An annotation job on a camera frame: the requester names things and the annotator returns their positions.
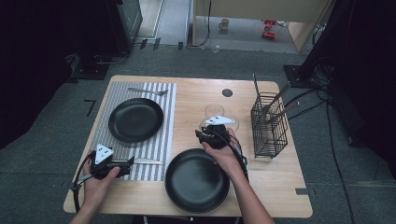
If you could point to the clear plastic wrap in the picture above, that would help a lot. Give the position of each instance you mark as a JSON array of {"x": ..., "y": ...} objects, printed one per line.
[{"x": 215, "y": 48}]

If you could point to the black curtain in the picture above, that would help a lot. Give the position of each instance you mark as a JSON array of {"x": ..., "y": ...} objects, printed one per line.
[
  {"x": 31, "y": 62},
  {"x": 373, "y": 77}
]

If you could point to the black floor tape strip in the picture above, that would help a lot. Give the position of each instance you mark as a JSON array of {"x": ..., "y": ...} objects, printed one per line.
[
  {"x": 157, "y": 43},
  {"x": 143, "y": 44},
  {"x": 180, "y": 46}
]

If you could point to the black round plate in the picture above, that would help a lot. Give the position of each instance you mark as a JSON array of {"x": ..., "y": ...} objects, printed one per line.
[
  {"x": 134, "y": 119},
  {"x": 193, "y": 183}
]

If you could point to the slim silver cutlery piece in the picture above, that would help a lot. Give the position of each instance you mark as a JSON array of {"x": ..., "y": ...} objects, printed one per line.
[{"x": 255, "y": 84}]

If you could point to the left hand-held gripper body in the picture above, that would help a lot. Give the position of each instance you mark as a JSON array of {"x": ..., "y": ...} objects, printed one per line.
[{"x": 102, "y": 155}]

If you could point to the black angled floor tape mark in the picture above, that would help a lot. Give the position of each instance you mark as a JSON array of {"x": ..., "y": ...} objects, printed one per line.
[{"x": 92, "y": 105}]

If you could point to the dark cabinet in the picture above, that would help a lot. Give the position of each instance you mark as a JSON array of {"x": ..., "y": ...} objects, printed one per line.
[{"x": 130, "y": 18}]

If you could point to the striped woven placemat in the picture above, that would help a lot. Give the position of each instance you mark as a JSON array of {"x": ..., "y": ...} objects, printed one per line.
[{"x": 155, "y": 146}]

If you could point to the person's right hand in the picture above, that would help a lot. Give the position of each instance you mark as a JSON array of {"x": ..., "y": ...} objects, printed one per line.
[{"x": 227, "y": 158}]

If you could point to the person's left hand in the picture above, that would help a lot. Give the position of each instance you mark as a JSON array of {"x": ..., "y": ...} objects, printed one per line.
[{"x": 96, "y": 189}]

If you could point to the black stand base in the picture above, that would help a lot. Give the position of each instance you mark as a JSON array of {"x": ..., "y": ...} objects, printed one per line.
[{"x": 90, "y": 71}]

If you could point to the beige wooden desk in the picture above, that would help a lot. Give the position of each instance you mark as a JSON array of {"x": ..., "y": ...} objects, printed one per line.
[{"x": 249, "y": 7}]

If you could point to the silver fork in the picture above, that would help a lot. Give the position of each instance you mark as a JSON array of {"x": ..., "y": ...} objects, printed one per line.
[{"x": 146, "y": 91}]

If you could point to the black metal frame stand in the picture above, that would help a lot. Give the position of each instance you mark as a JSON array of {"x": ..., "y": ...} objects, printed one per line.
[{"x": 314, "y": 53}]

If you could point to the red object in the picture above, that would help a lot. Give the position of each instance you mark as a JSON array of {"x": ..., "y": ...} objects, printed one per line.
[
  {"x": 268, "y": 35},
  {"x": 269, "y": 22}
]

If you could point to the black tape patch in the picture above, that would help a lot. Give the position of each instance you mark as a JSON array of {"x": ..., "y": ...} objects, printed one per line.
[{"x": 302, "y": 191}]

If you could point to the silver table knife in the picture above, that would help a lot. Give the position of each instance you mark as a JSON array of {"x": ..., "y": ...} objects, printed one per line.
[{"x": 149, "y": 161}]

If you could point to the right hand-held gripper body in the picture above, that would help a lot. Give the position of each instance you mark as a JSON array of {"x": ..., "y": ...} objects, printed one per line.
[{"x": 218, "y": 133}]

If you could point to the white mug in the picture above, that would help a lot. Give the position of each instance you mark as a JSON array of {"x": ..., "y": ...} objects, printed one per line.
[{"x": 224, "y": 24}]

